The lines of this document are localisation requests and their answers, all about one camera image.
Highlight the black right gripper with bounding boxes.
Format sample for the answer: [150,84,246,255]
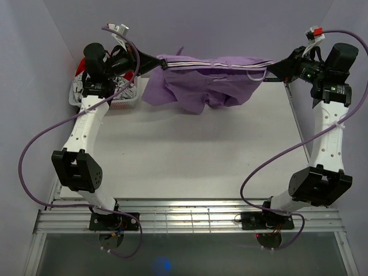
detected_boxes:
[267,46,328,85]

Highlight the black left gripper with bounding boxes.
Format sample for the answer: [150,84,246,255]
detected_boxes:
[103,42,161,79]

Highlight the purple trousers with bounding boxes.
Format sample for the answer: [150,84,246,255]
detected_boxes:
[142,51,274,114]

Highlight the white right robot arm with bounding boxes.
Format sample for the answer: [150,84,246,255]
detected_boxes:
[259,43,359,228]

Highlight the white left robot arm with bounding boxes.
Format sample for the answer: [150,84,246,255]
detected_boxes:
[51,43,167,230]

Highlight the dark table label sticker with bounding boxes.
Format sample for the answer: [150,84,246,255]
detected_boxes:
[263,77,283,82]

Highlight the black white printed garment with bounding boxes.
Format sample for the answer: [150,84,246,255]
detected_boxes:
[71,73,136,104]

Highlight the white plastic laundry basket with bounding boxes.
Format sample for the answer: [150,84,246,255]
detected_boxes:
[68,72,139,109]

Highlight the red garment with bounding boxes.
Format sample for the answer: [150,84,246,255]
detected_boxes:
[75,58,133,80]

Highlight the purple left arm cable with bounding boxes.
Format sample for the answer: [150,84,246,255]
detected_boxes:
[18,26,143,258]

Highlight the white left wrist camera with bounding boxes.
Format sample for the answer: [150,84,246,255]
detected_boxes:
[107,23,129,45]

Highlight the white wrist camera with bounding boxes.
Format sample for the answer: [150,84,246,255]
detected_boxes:
[107,23,129,45]
[305,26,325,48]

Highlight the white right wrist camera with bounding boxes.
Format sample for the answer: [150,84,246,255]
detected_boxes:
[305,26,325,48]

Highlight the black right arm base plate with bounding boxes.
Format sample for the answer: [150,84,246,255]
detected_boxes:
[240,211,294,230]

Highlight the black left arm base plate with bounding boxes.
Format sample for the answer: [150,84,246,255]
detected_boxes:
[89,213,140,231]

